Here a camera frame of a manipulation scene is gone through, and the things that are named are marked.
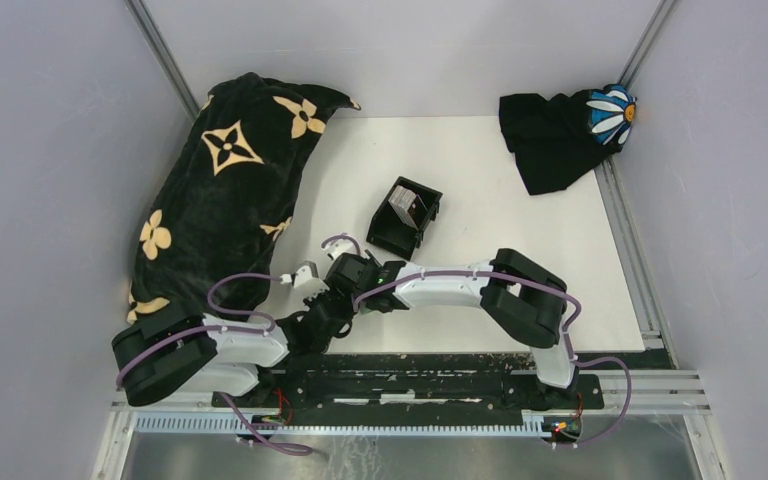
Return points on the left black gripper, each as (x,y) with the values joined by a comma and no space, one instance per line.
(311,301)

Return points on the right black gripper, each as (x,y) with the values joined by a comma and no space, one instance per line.
(368,258)

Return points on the black plastic bin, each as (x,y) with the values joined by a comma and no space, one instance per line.
(387,232)

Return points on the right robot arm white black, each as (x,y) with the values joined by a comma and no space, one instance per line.
(528,302)

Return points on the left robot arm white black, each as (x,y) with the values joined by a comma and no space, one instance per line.
(183,351)

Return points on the stack of cards in bin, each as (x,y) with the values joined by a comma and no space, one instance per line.
(407,205)

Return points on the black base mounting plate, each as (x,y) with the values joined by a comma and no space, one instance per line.
(485,389)

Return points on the black blanket with tan flowers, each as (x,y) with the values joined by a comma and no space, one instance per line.
(209,236)

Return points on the black cloth with daisy print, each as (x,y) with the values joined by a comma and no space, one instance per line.
(558,140)

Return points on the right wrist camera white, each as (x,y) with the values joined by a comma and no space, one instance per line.
(334,249)

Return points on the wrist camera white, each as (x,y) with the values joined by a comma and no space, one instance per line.
(334,249)
(305,280)

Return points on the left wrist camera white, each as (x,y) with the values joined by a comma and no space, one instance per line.
(305,280)

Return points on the aluminium rail frame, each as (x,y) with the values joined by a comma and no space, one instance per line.
(657,423)

